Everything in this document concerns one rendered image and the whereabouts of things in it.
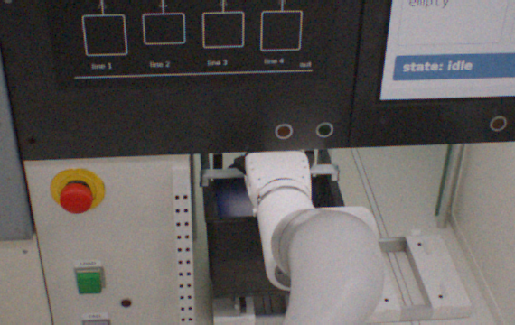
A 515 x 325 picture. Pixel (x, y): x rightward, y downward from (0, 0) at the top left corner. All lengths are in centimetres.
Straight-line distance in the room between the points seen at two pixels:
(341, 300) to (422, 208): 109
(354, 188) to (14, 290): 93
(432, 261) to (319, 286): 91
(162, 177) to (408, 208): 89
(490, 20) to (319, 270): 38
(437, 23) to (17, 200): 54
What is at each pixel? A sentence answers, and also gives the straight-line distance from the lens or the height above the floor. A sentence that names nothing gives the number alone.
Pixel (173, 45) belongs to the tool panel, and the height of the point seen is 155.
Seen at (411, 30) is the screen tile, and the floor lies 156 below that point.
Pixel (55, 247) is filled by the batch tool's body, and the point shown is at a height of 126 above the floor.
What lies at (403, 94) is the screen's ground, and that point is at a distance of 96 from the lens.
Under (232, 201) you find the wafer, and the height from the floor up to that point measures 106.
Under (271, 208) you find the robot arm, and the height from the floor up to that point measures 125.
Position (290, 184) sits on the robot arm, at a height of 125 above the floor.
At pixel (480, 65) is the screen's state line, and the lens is 97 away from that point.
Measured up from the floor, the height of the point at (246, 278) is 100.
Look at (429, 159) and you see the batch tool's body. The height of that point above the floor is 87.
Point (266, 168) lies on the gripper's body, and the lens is 122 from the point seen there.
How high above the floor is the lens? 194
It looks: 35 degrees down
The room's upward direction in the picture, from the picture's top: 2 degrees clockwise
